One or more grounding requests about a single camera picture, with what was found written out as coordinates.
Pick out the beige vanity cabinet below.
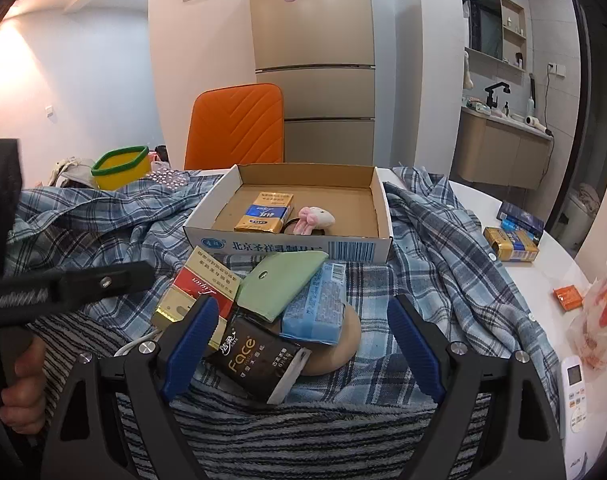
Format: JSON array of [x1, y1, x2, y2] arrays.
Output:
[[453, 107, 554, 191]]

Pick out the small orange box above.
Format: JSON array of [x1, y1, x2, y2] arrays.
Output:
[[553, 285, 583, 310]]

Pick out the dark glass door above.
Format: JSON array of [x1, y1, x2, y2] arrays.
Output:
[[568, 0, 607, 241]]

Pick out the red cigarette pack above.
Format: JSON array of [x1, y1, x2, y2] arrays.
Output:
[[152, 246, 242, 333]]

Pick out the mirror cabinet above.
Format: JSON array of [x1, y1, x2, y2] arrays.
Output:
[[463, 0, 527, 84]]

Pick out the white hair dryer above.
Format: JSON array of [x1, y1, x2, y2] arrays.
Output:
[[526, 115, 554, 137]]

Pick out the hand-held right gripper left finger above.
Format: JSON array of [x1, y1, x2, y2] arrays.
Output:
[[38, 294, 222, 480]]

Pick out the gold cigarette pack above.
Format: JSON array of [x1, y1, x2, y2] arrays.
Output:
[[234, 191, 295, 234]]

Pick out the gold box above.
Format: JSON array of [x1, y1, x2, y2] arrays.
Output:
[[483, 226, 540, 262]]

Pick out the striped fleece blanket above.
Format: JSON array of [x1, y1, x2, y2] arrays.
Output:
[[26, 310, 489, 480]]

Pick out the cardboard box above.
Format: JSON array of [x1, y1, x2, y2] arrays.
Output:
[[184, 162, 395, 263]]

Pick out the grey cloth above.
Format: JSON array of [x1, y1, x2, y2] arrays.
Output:
[[48, 157, 99, 189]]

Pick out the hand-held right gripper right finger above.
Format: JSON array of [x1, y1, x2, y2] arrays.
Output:
[[386, 294, 569, 480]]

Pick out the green pouch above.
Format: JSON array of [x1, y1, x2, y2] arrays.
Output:
[[235, 250, 330, 323]]

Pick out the person's left hand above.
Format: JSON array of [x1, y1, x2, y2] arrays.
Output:
[[0, 337, 48, 436]]

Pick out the white plastic bag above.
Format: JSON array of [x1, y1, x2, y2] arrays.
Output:
[[566, 247, 607, 372]]

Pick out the orange chair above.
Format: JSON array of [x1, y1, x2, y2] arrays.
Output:
[[184, 83, 284, 171]]

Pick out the brown tissue pack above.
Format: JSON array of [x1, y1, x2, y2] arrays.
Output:
[[204, 310, 311, 405]]

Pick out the beige round pad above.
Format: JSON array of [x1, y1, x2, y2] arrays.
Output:
[[296, 305, 363, 377]]

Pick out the white remote control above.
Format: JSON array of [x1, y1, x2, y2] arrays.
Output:
[[561, 355, 602, 441]]

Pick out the blue tissue packet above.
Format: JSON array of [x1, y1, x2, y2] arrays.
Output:
[[281, 261, 349, 345]]

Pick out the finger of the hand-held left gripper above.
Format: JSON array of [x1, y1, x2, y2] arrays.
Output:
[[58, 261, 155, 317]]

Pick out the white cable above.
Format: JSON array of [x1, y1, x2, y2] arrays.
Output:
[[114, 332, 162, 359]]

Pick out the beige refrigerator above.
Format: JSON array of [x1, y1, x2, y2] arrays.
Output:
[[248, 0, 377, 166]]

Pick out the rhinestone hair clip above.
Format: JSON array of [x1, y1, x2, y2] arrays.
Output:
[[146, 170, 189, 189]]

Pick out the black faucet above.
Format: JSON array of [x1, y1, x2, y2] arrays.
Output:
[[485, 81, 512, 111]]

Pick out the blue boxes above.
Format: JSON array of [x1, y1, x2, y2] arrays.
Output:
[[496, 201, 545, 241]]

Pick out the pink bunny hair tie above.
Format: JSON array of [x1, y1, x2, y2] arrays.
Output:
[[284, 205, 335, 237]]

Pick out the blue plaid shirt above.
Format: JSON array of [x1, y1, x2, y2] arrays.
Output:
[[6, 165, 554, 411]]

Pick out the yellow container green rim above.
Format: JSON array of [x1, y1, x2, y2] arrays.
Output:
[[91, 145, 150, 192]]

